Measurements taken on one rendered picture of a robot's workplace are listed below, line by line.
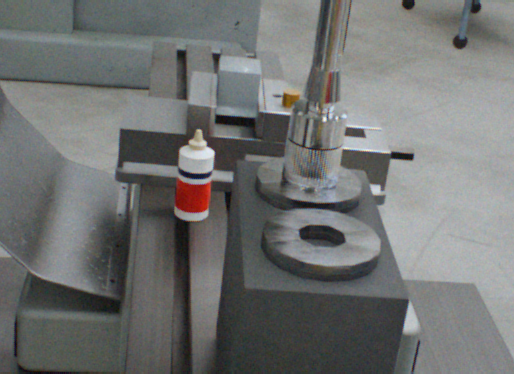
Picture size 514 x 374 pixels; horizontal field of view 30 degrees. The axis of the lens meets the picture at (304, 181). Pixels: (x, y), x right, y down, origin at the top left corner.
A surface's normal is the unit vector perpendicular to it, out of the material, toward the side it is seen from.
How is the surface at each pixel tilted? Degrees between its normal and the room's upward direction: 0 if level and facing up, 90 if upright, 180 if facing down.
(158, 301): 0
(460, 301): 0
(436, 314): 0
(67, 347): 90
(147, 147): 90
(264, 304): 90
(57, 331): 90
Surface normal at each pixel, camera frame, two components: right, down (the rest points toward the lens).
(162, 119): 0.13, -0.90
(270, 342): 0.09, 0.43
